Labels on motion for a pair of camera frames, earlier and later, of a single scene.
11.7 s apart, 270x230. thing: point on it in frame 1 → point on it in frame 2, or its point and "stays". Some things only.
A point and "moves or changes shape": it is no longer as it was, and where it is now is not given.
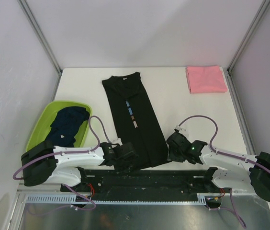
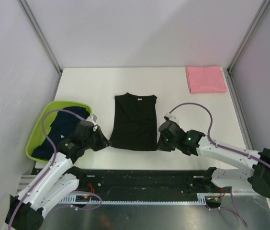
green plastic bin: [41, 128] stays
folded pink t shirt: [206, 79] stays
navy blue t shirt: [66, 125] stays
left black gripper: [124, 168] → [103, 142]
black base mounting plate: [145, 185] stays
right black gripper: [172, 157] → [161, 145]
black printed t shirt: [131, 118] moves or changes shape
